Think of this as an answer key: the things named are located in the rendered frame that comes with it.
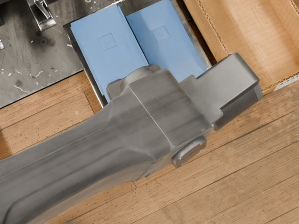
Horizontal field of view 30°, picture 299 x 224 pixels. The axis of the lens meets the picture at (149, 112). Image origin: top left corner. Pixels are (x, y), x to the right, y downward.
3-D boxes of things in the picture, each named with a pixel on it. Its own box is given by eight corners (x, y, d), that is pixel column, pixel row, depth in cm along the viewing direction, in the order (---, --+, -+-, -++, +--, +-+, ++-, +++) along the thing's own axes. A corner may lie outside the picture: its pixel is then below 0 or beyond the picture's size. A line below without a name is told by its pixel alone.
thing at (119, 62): (115, 119, 75) (114, 113, 72) (70, 24, 78) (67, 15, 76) (163, 98, 75) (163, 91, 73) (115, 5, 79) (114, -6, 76)
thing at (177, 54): (170, 106, 79) (171, 101, 76) (125, 17, 83) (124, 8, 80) (214, 86, 80) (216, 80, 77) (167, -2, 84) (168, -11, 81)
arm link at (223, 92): (216, 50, 61) (221, 7, 49) (265, 112, 59) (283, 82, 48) (131, 112, 60) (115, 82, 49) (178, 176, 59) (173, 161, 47)
